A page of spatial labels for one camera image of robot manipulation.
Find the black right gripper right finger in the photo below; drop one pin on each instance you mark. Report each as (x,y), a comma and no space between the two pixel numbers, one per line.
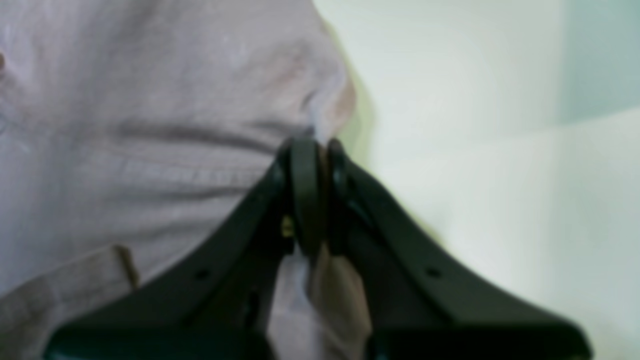
(424,304)

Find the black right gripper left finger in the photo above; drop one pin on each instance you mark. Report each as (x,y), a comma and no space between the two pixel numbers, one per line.
(216,303)

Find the pink t-shirt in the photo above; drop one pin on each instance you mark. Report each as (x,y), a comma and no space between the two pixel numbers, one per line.
(130,129)

